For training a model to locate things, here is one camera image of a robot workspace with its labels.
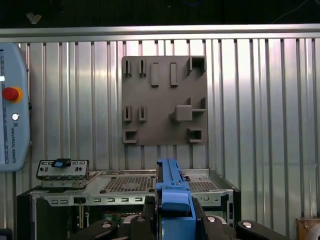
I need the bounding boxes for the hard disk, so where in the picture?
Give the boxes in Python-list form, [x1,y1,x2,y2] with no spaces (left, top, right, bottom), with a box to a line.
[155,157,198,240]

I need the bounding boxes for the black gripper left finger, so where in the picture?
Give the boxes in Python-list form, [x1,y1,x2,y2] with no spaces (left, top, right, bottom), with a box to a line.
[71,196,156,240]

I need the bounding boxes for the pale blue teach pendant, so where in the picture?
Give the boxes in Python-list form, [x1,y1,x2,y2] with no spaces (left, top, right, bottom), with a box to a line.
[0,41,31,173]

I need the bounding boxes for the black open PC case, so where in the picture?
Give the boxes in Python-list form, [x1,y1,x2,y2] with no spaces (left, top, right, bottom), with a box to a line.
[16,168,242,240]

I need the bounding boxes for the metal expansion card retainer bracket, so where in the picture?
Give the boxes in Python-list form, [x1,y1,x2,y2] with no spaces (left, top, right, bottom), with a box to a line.
[36,157,90,189]

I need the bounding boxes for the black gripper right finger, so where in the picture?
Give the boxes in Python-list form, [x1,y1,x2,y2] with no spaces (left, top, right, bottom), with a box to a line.
[192,198,288,240]

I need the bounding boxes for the crumpled paper scrap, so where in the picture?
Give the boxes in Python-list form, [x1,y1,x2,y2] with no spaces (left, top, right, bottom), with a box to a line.
[26,12,43,25]

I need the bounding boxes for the grey parts rack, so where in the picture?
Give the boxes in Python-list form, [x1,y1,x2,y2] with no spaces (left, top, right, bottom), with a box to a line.
[121,55,209,147]

